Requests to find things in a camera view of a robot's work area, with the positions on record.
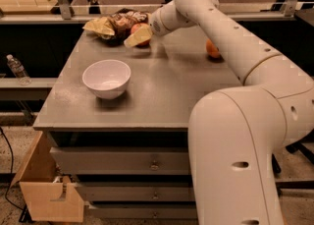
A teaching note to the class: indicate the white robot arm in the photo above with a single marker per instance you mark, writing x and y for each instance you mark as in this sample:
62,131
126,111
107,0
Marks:
233,132

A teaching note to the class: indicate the black office chair base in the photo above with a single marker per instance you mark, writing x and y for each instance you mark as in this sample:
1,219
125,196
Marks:
294,166

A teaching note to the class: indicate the grey drawer cabinet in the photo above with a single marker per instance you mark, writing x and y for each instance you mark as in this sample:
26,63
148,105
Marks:
128,155

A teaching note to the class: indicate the white bowl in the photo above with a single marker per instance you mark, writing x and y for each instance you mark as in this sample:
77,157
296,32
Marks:
107,79

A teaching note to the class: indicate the clear water bottle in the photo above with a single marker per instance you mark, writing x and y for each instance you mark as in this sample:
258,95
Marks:
18,70

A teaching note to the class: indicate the orange fruit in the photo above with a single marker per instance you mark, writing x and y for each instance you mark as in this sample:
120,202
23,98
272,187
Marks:
211,49

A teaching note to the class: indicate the brown chip bag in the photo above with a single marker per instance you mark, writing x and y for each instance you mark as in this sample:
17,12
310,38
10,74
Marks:
118,25

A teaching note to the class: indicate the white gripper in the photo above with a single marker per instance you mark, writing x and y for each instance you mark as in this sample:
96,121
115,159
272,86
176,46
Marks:
157,24

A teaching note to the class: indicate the light wooden open drawer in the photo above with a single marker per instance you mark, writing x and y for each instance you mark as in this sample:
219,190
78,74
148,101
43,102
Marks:
48,197

